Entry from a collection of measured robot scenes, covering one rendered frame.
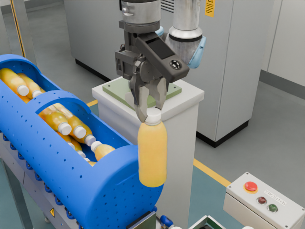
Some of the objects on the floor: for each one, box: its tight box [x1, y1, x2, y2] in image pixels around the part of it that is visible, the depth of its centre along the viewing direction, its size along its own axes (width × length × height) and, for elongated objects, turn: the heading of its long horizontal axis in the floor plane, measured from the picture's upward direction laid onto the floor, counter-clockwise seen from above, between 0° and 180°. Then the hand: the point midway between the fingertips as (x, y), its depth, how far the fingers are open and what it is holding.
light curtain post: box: [10, 0, 38, 67], centre depth 219 cm, size 6×6×170 cm
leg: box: [0, 156, 34, 229], centre depth 201 cm, size 6×6×63 cm
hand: (152, 114), depth 76 cm, fingers closed on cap, 4 cm apart
